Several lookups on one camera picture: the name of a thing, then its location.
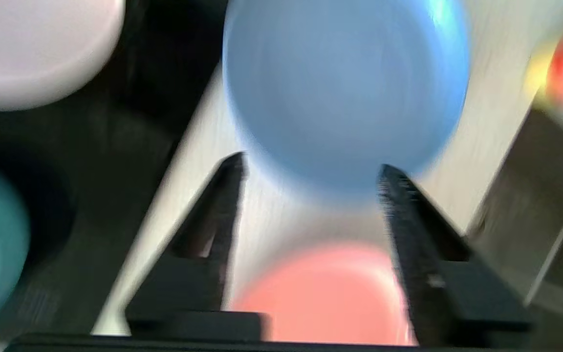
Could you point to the blue-grey plate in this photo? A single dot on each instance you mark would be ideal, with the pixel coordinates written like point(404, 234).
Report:
point(345, 88)

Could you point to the stainless steel sink basin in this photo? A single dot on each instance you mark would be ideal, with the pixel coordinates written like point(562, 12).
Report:
point(530, 220)

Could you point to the black induction cooktop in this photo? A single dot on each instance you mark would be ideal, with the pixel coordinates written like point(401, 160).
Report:
point(91, 171)

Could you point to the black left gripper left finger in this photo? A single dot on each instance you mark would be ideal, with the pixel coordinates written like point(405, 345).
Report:
point(198, 288)

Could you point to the pink plate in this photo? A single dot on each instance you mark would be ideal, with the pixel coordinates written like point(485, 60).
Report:
point(325, 298)

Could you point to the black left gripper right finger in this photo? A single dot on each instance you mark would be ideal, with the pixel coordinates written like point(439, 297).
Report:
point(447, 293)

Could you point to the pale pink bowl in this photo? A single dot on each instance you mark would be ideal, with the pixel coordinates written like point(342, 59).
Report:
point(32, 49)

